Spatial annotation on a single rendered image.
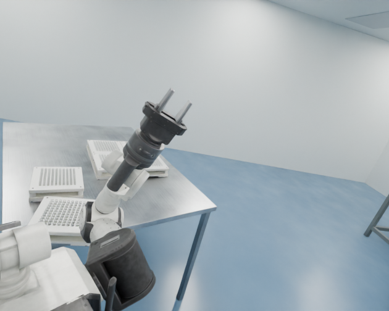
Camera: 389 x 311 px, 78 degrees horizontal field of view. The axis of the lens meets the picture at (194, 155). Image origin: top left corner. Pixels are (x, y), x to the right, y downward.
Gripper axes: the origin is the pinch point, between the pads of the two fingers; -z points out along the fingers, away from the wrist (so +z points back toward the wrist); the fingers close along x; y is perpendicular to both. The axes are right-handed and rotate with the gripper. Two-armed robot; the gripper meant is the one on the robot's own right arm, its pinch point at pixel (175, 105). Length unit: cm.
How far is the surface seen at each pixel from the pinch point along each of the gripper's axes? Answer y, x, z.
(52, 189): 48, 11, 81
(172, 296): 45, -104, 139
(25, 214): 36, 16, 90
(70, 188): 50, 3, 79
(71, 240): 17, -4, 76
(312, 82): 362, -308, -105
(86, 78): 389, 33, 135
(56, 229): 19, 3, 74
